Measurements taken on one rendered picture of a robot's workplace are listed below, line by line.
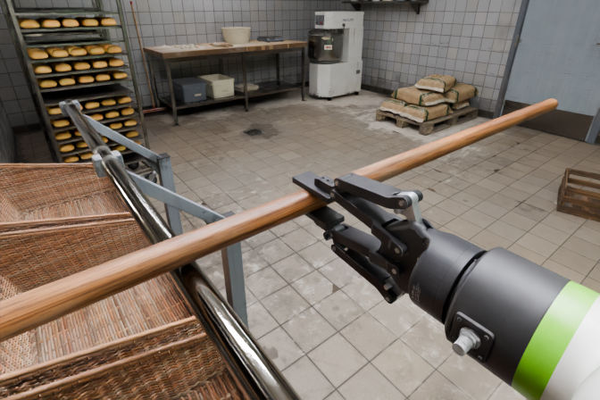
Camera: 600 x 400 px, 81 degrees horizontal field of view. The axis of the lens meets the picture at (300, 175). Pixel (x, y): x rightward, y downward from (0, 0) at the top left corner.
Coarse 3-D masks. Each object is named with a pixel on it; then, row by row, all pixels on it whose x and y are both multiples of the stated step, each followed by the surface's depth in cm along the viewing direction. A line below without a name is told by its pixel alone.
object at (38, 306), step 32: (480, 128) 67; (384, 160) 53; (416, 160) 55; (224, 224) 37; (256, 224) 39; (128, 256) 32; (160, 256) 33; (192, 256) 35; (64, 288) 29; (96, 288) 30; (128, 288) 32; (0, 320) 26; (32, 320) 27
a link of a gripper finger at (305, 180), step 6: (300, 174) 46; (306, 174) 46; (312, 174) 46; (294, 180) 45; (300, 180) 44; (306, 180) 44; (312, 180) 44; (300, 186) 44; (306, 186) 43; (312, 186) 43; (312, 192) 43; (318, 192) 42; (324, 192) 42; (324, 198) 41; (330, 198) 41
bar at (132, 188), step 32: (96, 128) 103; (96, 160) 61; (160, 160) 117; (128, 192) 50; (160, 192) 71; (160, 224) 43; (224, 256) 89; (192, 288) 33; (224, 320) 30; (224, 352) 28; (256, 352) 27; (256, 384) 25; (288, 384) 25
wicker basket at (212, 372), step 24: (192, 336) 78; (120, 360) 69; (144, 360) 71; (168, 360) 75; (192, 360) 80; (216, 360) 84; (48, 384) 61; (72, 384) 63; (96, 384) 67; (120, 384) 70; (144, 384) 74; (168, 384) 78; (192, 384) 82; (216, 384) 85
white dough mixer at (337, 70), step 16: (320, 16) 530; (336, 16) 525; (352, 16) 544; (320, 32) 527; (336, 32) 528; (352, 32) 553; (320, 48) 534; (336, 48) 536; (352, 48) 564; (320, 64) 547; (336, 64) 552; (352, 64) 573; (320, 80) 558; (336, 80) 564; (352, 80) 586; (320, 96) 569
